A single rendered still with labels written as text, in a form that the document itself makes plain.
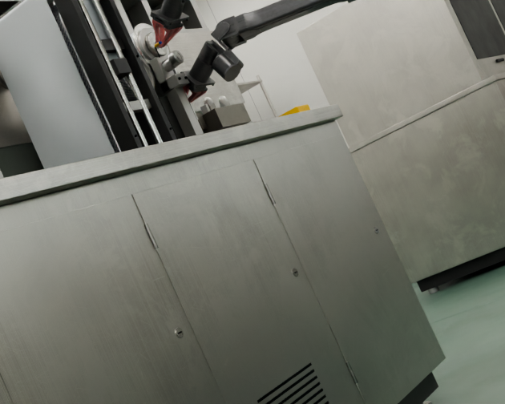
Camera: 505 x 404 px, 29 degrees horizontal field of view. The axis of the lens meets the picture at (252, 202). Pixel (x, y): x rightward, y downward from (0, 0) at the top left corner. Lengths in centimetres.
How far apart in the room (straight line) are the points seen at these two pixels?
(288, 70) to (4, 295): 613
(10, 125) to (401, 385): 126
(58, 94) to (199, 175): 52
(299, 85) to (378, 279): 504
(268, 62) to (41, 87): 528
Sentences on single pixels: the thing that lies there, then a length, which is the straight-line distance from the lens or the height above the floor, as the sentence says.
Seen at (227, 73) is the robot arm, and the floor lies 108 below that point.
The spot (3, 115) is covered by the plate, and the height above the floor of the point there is 123.
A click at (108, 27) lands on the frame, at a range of 244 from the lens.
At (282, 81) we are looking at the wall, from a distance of 769.
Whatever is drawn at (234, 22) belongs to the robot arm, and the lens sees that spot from 270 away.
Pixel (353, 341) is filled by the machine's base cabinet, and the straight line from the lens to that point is 245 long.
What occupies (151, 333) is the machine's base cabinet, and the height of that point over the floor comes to 54.
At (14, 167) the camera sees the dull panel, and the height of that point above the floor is 108.
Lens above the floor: 59
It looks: 3 degrees up
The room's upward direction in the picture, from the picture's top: 25 degrees counter-clockwise
